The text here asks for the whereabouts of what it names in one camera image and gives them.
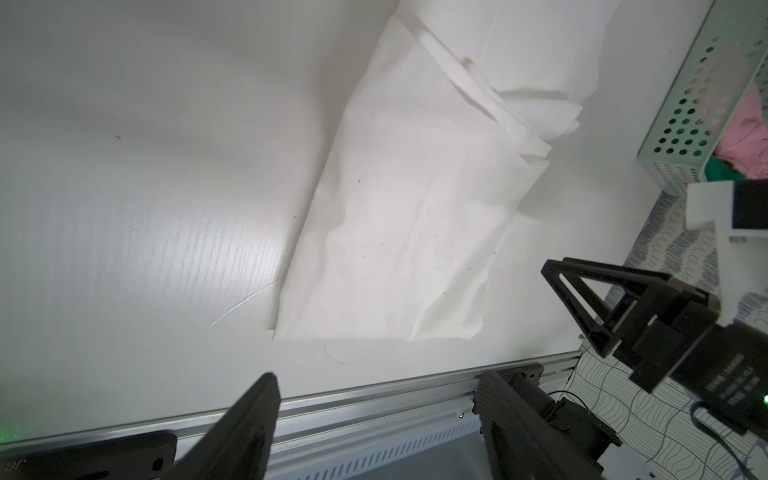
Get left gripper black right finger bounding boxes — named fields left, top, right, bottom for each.
left=473, top=371, right=600, bottom=480

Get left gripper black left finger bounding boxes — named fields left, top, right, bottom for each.
left=163, top=373, right=281, bottom=480

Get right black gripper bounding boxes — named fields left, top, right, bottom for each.
left=541, top=258, right=767, bottom=435

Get white t-shirt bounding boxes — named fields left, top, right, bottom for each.
left=274, top=1, right=617, bottom=341

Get green t-shirt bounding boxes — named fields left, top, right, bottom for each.
left=704, top=156, right=747, bottom=182

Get pink t-shirt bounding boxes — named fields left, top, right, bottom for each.
left=714, top=83, right=767, bottom=180

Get green plastic basket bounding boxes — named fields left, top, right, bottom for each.
left=637, top=0, right=767, bottom=196

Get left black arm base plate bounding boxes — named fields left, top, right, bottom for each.
left=1, top=432, right=177, bottom=479

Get right black camera cable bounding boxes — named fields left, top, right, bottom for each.
left=689, top=401, right=763, bottom=480

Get aluminium mounting rail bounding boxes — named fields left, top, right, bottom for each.
left=0, top=350, right=583, bottom=480

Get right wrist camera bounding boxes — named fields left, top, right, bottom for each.
left=685, top=179, right=767, bottom=327

